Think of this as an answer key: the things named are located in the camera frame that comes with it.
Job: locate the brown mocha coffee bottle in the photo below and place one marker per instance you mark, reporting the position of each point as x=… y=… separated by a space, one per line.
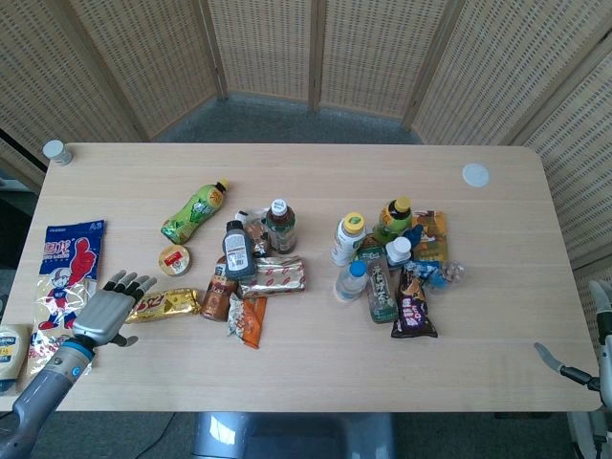
x=217 y=299

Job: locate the tea bottle, dark green label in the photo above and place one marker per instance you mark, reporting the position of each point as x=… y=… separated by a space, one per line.
x=380 y=291

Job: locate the white round lid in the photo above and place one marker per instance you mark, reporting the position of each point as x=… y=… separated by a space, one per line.
x=476 y=175

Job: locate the clear jar, blue label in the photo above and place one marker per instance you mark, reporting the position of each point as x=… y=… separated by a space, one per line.
x=444 y=275

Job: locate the green bottle, yellow cap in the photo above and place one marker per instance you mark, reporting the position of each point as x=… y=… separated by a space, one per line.
x=392 y=217

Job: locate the orange yellow snack bag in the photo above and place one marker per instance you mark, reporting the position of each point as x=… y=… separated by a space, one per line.
x=432 y=234

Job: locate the orange white snack packet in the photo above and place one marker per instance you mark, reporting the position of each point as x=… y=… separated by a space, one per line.
x=248 y=320

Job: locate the small round yellow cup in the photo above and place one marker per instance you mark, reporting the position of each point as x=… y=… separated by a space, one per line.
x=175 y=260

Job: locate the striped red snack packet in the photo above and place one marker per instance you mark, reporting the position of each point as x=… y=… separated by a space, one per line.
x=275 y=277

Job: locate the small white bottle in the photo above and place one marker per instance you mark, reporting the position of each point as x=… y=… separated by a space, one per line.
x=399 y=251

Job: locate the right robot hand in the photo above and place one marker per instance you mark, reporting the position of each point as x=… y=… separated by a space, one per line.
x=603 y=330

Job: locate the dark chocolate snack bag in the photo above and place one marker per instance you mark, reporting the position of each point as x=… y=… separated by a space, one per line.
x=413 y=311

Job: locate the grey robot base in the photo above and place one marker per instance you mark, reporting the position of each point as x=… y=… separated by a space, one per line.
x=291 y=437

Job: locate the white-capped green tea bottle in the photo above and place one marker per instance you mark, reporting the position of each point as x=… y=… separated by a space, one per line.
x=281 y=229

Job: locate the blue white cartoon bag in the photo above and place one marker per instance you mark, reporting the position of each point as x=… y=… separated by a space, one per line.
x=67 y=258

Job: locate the white bottle, yellow cap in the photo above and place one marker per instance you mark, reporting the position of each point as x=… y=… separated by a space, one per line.
x=348 y=239

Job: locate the white mayonnaise bottle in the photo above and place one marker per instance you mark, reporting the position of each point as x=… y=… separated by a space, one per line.
x=12 y=356

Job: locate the green tea bottle, lime print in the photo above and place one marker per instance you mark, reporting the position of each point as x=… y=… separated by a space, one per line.
x=193 y=212

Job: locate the clear water bottle, blue cap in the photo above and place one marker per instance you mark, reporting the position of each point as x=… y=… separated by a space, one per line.
x=351 y=284

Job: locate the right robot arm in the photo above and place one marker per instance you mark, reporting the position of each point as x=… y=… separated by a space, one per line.
x=597 y=425

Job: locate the brown black snack packet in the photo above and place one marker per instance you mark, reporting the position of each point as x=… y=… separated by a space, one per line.
x=258 y=229

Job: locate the dark grey sauce bottle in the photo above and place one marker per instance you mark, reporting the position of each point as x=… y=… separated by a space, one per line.
x=237 y=251

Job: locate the gold snack packet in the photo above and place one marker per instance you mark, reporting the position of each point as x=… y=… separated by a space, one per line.
x=165 y=305

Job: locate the wicker folding screen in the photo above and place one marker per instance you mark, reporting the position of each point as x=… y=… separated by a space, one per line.
x=268 y=48

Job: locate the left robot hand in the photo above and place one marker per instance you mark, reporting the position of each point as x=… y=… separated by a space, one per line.
x=102 y=313

